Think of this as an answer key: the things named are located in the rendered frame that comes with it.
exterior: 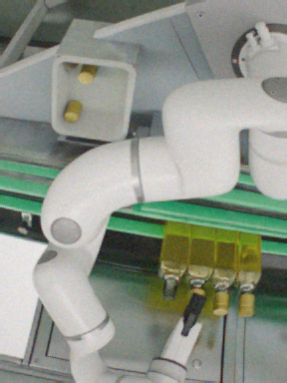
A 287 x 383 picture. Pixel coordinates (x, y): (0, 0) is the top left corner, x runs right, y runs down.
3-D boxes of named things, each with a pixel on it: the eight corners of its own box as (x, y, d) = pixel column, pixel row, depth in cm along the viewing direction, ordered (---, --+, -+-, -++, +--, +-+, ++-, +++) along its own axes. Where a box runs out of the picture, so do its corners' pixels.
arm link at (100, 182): (143, 131, 67) (51, 143, 68) (133, 149, 54) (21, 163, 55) (154, 220, 70) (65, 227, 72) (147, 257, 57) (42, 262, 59)
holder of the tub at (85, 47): (62, 124, 112) (54, 145, 107) (65, 34, 91) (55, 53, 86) (129, 133, 112) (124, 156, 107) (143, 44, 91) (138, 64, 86)
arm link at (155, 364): (176, 392, 84) (181, 380, 86) (185, 381, 77) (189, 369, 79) (143, 378, 85) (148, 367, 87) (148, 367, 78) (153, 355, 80)
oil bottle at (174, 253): (165, 205, 111) (155, 282, 97) (169, 191, 107) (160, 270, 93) (188, 209, 111) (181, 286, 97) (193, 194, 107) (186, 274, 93)
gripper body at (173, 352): (179, 384, 85) (197, 339, 92) (189, 371, 77) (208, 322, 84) (146, 371, 86) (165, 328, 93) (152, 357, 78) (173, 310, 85)
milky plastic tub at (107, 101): (61, 109, 108) (51, 133, 102) (63, 35, 90) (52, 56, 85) (131, 119, 108) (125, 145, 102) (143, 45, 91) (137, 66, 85)
